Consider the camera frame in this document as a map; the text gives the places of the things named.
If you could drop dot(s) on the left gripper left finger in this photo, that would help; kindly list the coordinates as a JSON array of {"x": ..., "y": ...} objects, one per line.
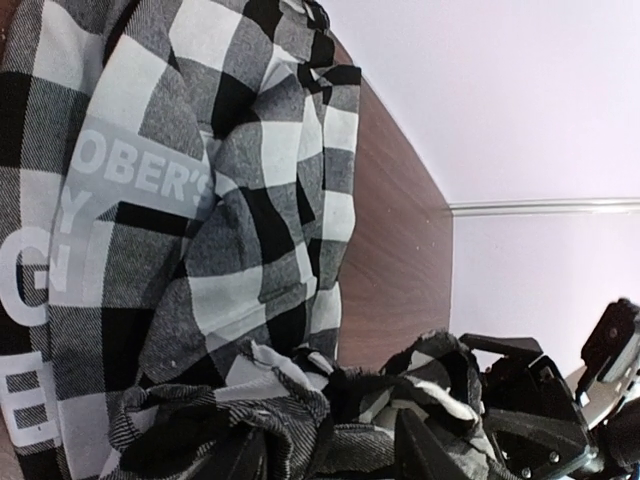
[{"x": 242, "y": 456}]

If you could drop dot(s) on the right aluminium frame post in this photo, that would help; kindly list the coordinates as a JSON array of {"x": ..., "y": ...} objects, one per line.
[{"x": 546, "y": 207}]

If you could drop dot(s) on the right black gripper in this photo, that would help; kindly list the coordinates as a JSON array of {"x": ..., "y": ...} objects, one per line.
[{"x": 531, "y": 418}]

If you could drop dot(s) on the black white plaid shirt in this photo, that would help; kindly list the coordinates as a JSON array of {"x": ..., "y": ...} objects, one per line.
[{"x": 176, "y": 203}]

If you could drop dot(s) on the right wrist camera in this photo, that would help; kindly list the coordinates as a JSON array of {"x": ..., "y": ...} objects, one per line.
[{"x": 611, "y": 363}]

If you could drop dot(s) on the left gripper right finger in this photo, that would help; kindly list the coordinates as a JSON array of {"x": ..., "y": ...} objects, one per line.
[{"x": 418, "y": 454}]

